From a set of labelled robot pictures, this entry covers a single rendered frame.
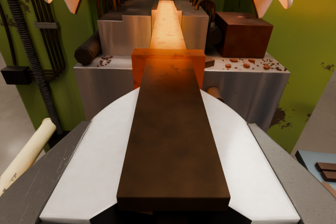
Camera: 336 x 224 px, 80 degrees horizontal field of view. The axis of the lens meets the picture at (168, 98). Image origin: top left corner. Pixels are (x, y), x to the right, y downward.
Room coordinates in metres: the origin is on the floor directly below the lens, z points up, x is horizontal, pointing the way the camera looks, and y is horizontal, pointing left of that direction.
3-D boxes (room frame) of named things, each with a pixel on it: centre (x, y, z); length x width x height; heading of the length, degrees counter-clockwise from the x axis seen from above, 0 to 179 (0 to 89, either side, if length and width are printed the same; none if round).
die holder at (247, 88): (0.60, -0.02, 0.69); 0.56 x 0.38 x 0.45; 1
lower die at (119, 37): (0.59, 0.04, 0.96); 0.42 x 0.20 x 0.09; 1
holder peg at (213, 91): (0.30, -0.08, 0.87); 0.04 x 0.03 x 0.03; 1
